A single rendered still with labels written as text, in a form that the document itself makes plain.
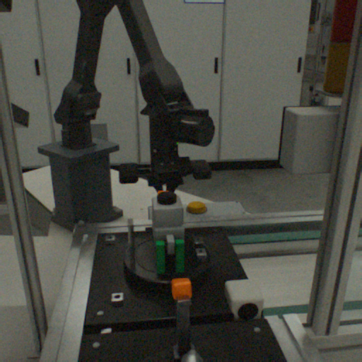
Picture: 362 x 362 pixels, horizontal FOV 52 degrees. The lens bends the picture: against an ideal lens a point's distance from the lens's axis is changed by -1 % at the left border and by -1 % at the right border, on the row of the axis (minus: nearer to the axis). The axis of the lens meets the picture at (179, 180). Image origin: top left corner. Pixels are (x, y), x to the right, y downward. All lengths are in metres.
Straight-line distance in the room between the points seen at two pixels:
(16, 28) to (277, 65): 2.34
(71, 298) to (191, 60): 3.10
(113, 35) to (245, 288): 3.13
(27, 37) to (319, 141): 3.33
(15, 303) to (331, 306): 0.54
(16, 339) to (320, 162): 0.54
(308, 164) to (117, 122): 3.22
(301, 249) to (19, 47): 3.20
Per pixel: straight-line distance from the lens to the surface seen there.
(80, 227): 0.77
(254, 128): 3.78
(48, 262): 0.86
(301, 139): 0.42
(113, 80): 3.53
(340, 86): 0.43
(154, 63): 0.71
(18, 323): 0.73
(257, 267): 0.72
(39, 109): 3.68
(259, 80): 3.70
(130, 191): 1.17
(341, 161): 0.43
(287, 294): 0.67
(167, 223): 0.54
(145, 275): 0.56
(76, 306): 0.57
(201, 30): 3.55
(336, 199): 0.44
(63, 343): 0.53
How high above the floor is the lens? 1.32
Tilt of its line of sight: 22 degrees down
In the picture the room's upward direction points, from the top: straight up
